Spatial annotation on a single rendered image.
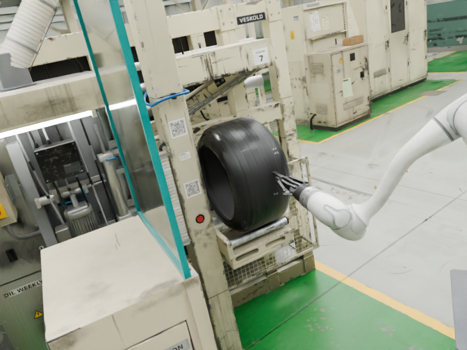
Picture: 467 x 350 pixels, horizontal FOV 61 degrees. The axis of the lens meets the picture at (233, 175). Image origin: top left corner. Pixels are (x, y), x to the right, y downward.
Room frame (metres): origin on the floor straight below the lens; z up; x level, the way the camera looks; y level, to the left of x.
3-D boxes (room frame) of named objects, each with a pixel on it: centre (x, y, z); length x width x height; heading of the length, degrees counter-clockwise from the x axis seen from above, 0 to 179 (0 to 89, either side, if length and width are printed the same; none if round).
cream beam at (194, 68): (2.19, -0.01, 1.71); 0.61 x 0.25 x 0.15; 113
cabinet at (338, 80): (6.49, -2.00, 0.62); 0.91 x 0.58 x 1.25; 122
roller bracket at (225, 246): (1.80, 0.16, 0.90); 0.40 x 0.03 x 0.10; 23
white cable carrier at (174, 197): (1.69, 0.29, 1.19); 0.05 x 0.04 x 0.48; 23
